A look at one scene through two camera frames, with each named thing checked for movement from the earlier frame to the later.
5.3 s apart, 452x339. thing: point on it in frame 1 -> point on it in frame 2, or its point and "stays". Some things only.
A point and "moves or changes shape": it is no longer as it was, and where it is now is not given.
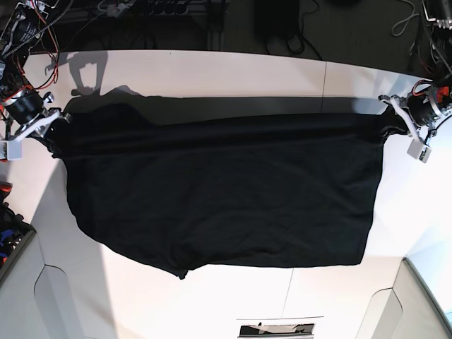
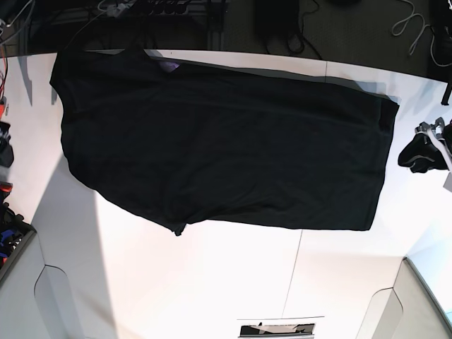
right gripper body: x=419 y=133 -> x=421 y=145
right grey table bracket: x=383 y=317 stays
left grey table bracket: x=56 y=304 stays
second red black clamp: x=6 y=188 stays
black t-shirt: x=172 y=188 moves or changes shape
